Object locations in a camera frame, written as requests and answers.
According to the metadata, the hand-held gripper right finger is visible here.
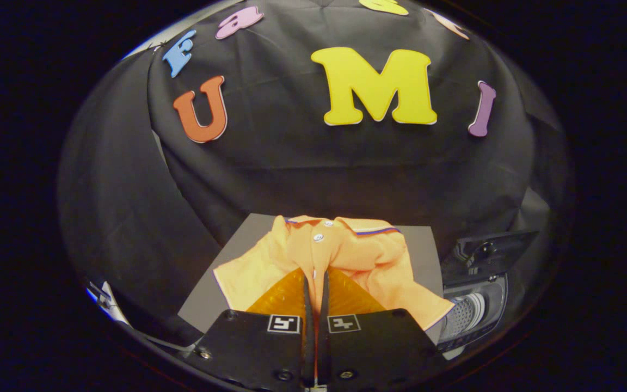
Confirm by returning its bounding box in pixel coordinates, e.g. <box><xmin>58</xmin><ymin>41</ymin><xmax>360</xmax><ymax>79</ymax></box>
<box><xmin>316</xmin><ymin>267</ymin><xmax>448</xmax><ymax>390</ymax></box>

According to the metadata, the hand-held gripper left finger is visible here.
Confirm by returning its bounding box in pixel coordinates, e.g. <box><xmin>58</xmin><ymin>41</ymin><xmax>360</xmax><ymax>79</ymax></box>
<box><xmin>191</xmin><ymin>267</ymin><xmax>314</xmax><ymax>390</ymax></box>

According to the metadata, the orange polo shirt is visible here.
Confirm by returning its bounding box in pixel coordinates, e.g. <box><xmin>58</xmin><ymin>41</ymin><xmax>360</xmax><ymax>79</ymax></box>
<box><xmin>213</xmin><ymin>215</ymin><xmax>456</xmax><ymax>332</ymax></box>

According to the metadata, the grey washing machine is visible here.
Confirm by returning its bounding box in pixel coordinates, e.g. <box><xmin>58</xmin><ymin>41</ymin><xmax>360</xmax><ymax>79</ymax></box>
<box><xmin>436</xmin><ymin>272</ymin><xmax>510</xmax><ymax>352</ymax></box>

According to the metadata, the grey cabinet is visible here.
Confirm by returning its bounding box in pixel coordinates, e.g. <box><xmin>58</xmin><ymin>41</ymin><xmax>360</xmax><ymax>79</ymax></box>
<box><xmin>177</xmin><ymin>213</ymin><xmax>445</xmax><ymax>345</ymax></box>

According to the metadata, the black backdrop cloth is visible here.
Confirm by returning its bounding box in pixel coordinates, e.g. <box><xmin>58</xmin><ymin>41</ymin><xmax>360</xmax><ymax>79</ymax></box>
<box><xmin>57</xmin><ymin>0</ymin><xmax>570</xmax><ymax>349</ymax></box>

